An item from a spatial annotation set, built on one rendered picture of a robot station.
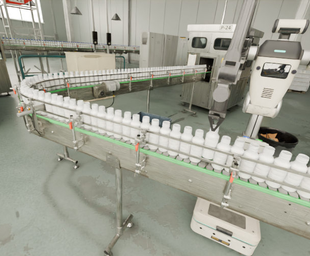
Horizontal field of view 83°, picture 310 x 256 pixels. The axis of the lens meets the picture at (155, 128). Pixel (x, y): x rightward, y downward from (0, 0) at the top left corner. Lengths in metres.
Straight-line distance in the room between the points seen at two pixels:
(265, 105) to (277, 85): 0.14
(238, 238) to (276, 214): 0.80
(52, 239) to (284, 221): 1.66
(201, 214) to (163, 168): 0.82
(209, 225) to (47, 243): 1.33
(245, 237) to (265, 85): 1.14
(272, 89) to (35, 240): 2.12
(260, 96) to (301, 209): 0.71
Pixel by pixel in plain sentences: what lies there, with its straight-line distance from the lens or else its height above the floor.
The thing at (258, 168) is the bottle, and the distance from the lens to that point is 0.90.
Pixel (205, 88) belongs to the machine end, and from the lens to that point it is 4.66.
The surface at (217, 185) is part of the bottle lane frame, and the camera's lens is 0.93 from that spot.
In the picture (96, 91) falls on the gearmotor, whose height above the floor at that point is 0.95.
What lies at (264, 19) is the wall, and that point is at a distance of 12.90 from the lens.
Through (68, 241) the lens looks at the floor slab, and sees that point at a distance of 1.87.
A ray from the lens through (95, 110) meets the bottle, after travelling 1.12.
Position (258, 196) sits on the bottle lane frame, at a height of 0.95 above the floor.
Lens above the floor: 1.52
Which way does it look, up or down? 26 degrees down
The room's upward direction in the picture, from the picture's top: 5 degrees clockwise
